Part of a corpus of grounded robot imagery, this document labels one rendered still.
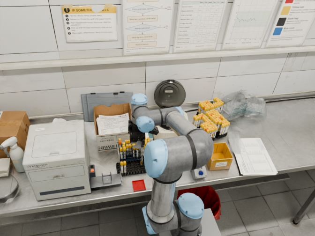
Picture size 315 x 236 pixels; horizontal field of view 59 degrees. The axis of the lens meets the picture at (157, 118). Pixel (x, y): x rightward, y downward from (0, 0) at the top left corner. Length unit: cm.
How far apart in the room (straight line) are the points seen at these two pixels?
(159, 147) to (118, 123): 102
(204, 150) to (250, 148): 104
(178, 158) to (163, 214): 35
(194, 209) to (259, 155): 79
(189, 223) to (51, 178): 69
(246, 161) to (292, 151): 36
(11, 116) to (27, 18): 59
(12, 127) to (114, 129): 59
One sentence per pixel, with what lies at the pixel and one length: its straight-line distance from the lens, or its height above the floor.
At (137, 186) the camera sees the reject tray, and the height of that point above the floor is 88.
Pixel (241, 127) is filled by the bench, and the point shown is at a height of 87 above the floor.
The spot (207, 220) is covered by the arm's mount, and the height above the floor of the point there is 92.
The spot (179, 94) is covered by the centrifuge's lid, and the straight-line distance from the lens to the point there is 192.
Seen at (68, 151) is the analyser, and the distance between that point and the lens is 139.
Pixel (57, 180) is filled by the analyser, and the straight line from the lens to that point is 149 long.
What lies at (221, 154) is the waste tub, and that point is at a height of 88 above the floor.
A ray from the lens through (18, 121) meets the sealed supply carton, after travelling 182.
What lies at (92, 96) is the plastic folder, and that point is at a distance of 189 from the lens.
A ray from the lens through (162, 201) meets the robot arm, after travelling 106.
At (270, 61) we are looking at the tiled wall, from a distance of 219.
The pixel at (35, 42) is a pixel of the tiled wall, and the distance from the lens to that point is 174.
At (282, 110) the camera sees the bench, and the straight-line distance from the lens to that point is 236.
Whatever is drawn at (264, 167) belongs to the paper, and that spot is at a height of 89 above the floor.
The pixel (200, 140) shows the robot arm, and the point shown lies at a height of 156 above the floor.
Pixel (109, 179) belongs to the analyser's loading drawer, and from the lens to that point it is 158.
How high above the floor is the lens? 218
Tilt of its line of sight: 41 degrees down
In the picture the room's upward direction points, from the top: 4 degrees clockwise
